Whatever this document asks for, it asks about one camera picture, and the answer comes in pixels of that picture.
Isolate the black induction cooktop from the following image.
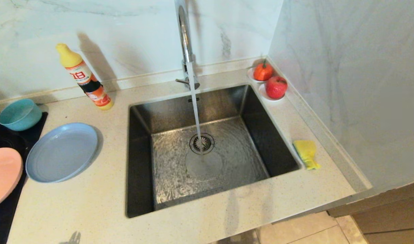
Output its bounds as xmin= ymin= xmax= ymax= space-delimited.
xmin=0 ymin=112 xmax=48 ymax=244

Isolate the yellow green sponge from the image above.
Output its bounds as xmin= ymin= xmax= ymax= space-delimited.
xmin=293 ymin=140 xmax=322 ymax=170

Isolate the metal sink drain strainer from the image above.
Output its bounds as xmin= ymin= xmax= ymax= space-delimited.
xmin=189 ymin=132 xmax=215 ymax=155

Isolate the orange detergent bottle yellow cap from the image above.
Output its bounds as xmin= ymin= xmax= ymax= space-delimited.
xmin=56 ymin=43 xmax=115 ymax=110

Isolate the stainless steel sink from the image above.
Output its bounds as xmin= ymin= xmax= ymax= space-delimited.
xmin=127 ymin=84 xmax=301 ymax=218

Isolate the clear water stream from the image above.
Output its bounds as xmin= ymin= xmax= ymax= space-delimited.
xmin=187 ymin=62 xmax=205 ymax=160

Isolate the chrome faucet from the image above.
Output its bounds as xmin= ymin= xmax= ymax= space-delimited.
xmin=175 ymin=0 xmax=201 ymax=90

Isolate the blue bowl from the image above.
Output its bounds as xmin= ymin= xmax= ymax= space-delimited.
xmin=0 ymin=98 xmax=43 ymax=131

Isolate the small white dish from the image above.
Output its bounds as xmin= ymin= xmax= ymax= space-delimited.
xmin=247 ymin=66 xmax=273 ymax=84
xmin=259 ymin=83 xmax=286 ymax=102

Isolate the brown wooden cabinet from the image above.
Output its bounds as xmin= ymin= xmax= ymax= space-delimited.
xmin=327 ymin=180 xmax=414 ymax=244

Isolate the red toy apple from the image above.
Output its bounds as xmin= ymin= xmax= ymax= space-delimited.
xmin=265 ymin=76 xmax=288 ymax=99

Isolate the orange toy persimmon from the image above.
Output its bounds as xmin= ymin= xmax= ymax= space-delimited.
xmin=253 ymin=60 xmax=274 ymax=82

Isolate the light blue plate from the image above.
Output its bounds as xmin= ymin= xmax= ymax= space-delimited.
xmin=25 ymin=122 xmax=99 ymax=183

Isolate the pink plate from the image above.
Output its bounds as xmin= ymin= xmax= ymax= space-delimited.
xmin=0 ymin=147 xmax=23 ymax=210

